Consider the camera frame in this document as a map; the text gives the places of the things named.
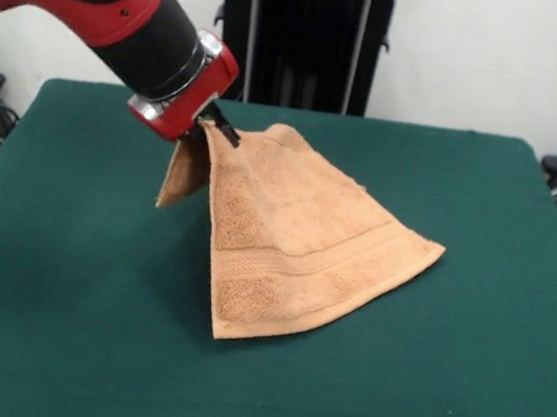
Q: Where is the dark green table cloth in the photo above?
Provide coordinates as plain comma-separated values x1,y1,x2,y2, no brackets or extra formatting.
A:
0,70,557,417

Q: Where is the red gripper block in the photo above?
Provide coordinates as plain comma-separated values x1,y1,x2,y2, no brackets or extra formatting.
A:
124,32,253,151

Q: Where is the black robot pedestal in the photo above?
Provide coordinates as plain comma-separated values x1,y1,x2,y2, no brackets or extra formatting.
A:
202,0,400,120

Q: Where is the tan terry towel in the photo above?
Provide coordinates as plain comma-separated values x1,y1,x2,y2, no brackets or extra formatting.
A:
140,109,459,365

